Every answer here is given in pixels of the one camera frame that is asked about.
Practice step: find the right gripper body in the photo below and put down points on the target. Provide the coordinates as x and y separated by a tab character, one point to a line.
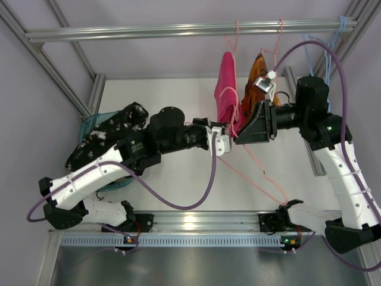
271	121

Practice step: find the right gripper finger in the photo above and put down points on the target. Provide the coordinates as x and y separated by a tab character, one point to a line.
256	125
251	139

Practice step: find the black white patterned trousers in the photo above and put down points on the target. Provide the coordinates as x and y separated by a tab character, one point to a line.
106	134

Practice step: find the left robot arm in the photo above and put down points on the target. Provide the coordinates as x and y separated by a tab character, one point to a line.
68	201

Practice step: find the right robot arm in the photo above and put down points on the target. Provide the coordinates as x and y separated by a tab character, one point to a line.
331	141

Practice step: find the orange patterned trousers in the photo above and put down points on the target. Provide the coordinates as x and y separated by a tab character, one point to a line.
253	94

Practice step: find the pink trousers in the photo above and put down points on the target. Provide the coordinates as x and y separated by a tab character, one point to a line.
227	99

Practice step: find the teal plastic basket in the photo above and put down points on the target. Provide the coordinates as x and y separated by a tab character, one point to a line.
88	125

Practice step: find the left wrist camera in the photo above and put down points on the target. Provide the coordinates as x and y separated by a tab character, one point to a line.
218	140

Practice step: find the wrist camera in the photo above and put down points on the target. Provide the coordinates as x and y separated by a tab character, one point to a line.
218	140
267	84

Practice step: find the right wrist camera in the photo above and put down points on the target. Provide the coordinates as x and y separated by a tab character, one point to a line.
267	84

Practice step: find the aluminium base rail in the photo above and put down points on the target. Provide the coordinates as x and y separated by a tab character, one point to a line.
177	222

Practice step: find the aluminium hanging rail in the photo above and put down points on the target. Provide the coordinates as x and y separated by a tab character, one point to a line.
71	34

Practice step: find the grey slotted cable duct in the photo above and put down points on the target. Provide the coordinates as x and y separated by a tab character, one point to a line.
174	241

